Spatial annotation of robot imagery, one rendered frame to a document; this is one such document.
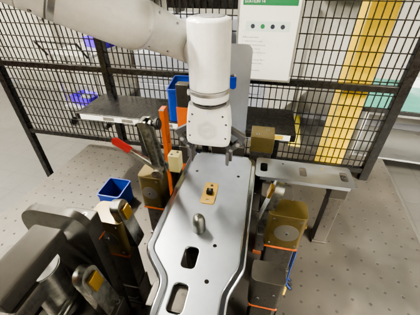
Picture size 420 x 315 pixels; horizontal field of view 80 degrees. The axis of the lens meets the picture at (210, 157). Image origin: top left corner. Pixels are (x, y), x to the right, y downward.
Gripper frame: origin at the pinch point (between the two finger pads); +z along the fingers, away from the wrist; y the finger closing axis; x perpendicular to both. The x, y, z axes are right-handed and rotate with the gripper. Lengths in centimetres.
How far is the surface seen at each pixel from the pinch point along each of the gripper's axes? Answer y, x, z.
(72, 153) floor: -175, 128, 112
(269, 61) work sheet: 12, 54, -10
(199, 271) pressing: 2.8, -23.3, 12.3
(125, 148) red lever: -22.6, -1.0, -0.4
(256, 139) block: 11.0, 23.2, 7.5
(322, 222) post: 36.6, 13.1, 31.4
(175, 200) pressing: -8.6, -5.1, 12.2
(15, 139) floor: -255, 139, 111
